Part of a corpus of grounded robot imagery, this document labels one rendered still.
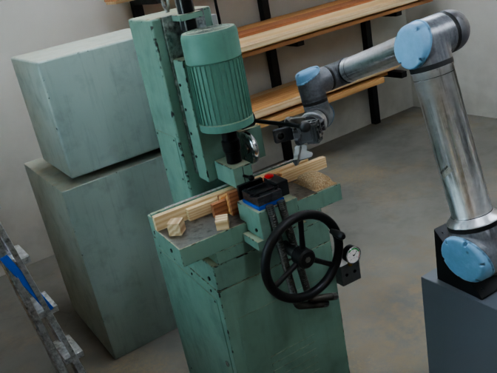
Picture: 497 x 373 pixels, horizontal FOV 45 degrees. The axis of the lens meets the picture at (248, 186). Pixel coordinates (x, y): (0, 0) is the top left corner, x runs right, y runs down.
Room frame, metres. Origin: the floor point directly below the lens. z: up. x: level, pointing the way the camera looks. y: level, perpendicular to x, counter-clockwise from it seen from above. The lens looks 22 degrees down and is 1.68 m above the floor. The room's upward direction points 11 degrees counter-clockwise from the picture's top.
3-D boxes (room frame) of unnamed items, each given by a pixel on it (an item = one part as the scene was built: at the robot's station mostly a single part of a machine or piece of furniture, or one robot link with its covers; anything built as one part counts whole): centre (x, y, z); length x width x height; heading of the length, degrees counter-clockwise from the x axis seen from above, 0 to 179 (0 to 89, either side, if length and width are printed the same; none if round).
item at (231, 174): (1.89, 0.04, 0.99); 0.14 x 0.07 x 0.09; 26
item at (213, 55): (1.87, 0.03, 1.32); 0.18 x 0.18 x 0.31
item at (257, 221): (1.70, -0.05, 0.91); 0.15 x 0.14 x 0.09; 116
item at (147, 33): (2.13, 0.16, 1.16); 0.22 x 0.22 x 0.72; 26
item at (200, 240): (1.77, -0.01, 0.87); 0.61 x 0.30 x 0.06; 116
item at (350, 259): (1.80, -0.30, 0.65); 0.06 x 0.04 x 0.08; 116
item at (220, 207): (1.82, 0.02, 0.92); 0.23 x 0.02 x 0.05; 116
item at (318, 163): (1.91, -0.04, 0.92); 0.55 x 0.02 x 0.04; 116
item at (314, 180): (1.90, -0.22, 0.92); 0.14 x 0.09 x 0.04; 26
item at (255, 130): (2.11, -0.03, 1.02); 0.09 x 0.07 x 0.12; 116
